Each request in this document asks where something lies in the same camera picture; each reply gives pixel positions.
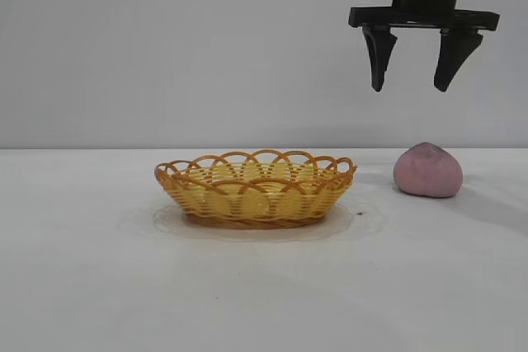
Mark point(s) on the pink peach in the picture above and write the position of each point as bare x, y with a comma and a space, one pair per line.
428, 170

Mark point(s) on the yellow woven wicker basket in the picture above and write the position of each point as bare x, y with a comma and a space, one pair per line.
255, 199

